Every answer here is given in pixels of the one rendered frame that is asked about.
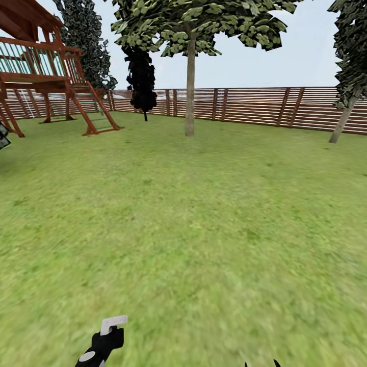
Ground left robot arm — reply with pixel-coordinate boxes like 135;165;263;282
76;316;128;367

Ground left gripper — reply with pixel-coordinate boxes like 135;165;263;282
92;327;124;354

